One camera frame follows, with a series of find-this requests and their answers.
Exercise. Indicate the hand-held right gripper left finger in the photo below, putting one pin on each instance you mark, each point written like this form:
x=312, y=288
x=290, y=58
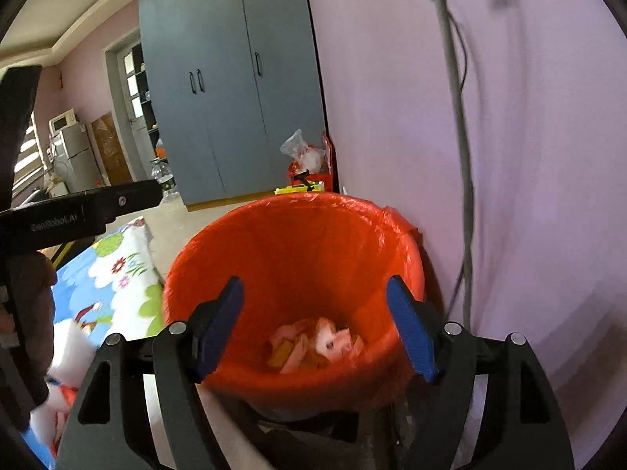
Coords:
x=223, y=323

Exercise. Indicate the blue cartoon printed bedsheet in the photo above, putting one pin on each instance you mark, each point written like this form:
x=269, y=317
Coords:
x=117, y=274

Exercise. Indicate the silver fridge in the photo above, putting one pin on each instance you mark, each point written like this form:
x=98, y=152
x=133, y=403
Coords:
x=78, y=156

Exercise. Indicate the brown wooden board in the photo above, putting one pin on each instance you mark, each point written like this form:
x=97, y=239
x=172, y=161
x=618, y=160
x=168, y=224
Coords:
x=110, y=147

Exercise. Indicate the striped window blind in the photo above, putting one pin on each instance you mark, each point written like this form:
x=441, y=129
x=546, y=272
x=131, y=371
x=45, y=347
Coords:
x=27, y=166

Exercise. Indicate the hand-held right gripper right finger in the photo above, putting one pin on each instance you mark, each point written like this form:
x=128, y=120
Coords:
x=411, y=333

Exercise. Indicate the blue-grey wardrobe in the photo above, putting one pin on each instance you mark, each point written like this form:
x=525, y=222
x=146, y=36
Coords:
x=220, y=107

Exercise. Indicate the pink and orange foam net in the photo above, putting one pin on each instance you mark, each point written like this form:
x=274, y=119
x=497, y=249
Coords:
x=289, y=352

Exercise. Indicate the dark open bookshelf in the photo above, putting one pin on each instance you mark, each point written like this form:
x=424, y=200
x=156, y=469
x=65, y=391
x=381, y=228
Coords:
x=152, y=122

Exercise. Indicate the white microwave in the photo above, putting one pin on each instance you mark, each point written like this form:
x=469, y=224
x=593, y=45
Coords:
x=63, y=120

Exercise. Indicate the waste bin with orange liner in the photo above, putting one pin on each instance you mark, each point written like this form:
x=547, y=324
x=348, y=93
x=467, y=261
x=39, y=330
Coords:
x=294, y=254

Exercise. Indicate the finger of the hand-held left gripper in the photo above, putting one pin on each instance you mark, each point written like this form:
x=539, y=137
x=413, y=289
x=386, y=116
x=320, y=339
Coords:
x=132, y=198
x=17, y=117

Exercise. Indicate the white panelled door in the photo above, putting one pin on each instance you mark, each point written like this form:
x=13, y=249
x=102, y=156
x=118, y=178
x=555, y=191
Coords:
x=132, y=107

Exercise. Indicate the green label water bottle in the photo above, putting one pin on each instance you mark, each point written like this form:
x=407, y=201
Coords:
x=166, y=181

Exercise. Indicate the person's left hand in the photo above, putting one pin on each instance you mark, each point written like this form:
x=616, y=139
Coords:
x=36, y=313

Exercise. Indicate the clear plastic bag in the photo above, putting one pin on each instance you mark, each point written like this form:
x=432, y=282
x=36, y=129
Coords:
x=301, y=149

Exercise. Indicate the red bag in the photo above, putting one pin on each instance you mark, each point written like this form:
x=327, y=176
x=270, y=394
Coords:
x=329, y=156

